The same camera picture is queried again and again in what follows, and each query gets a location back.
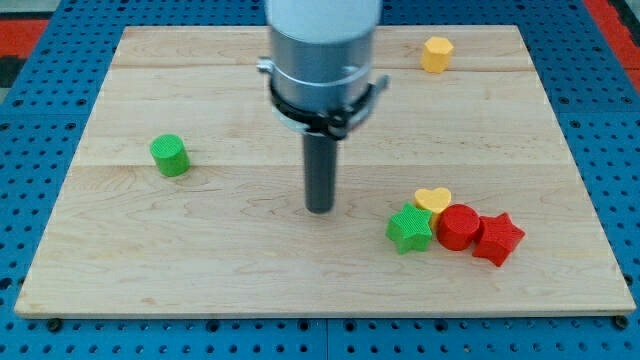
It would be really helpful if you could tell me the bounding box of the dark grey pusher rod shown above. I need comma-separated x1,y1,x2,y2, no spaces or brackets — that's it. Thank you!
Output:
303,135,337,214

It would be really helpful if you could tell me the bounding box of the green cylinder block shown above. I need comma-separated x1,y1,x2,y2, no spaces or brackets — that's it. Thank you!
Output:
150,134,190,177

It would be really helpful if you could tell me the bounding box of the green star block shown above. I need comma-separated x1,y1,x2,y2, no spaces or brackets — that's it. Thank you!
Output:
386,203,432,255

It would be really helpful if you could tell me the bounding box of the yellow heart block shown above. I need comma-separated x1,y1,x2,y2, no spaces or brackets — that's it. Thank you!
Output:
413,187,452,228

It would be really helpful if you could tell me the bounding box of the red star block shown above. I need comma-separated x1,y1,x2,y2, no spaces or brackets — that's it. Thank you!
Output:
472,213,526,267

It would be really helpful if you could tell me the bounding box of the light wooden board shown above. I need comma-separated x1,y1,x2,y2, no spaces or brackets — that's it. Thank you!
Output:
15,25,636,319

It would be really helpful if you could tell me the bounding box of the black clamp ring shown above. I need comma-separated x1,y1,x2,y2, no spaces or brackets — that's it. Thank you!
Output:
268,78,376,141

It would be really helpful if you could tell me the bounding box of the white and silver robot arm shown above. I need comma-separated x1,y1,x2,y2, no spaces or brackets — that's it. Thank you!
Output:
257,0,389,140

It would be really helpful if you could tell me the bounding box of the red cylinder block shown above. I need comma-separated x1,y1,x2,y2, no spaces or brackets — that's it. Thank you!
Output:
436,204,480,251

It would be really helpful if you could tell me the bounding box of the yellow hexagon block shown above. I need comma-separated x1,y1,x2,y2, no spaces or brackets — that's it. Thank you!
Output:
421,36,454,73

